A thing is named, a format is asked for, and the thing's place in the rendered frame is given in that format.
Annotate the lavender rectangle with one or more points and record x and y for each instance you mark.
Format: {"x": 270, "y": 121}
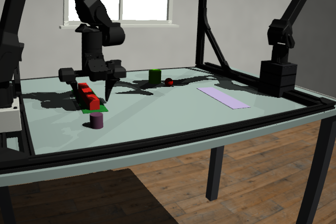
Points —
{"x": 224, "y": 98}

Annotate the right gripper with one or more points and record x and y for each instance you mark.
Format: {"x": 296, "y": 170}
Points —
{"x": 68, "y": 75}

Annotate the red rectangular bar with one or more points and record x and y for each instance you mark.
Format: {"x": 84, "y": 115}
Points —
{"x": 88, "y": 96}

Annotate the green cylinder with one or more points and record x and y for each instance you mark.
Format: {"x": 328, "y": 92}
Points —
{"x": 155, "y": 76}

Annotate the dark purple cylinder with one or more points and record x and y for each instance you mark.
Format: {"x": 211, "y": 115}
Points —
{"x": 96, "y": 120}

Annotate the dark green rectangle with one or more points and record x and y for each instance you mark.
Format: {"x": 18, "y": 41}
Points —
{"x": 85, "y": 108}

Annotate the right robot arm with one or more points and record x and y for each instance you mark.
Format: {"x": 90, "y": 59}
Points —
{"x": 92, "y": 12}

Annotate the dark maroon ball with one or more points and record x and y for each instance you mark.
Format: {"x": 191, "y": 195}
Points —
{"x": 168, "y": 82}

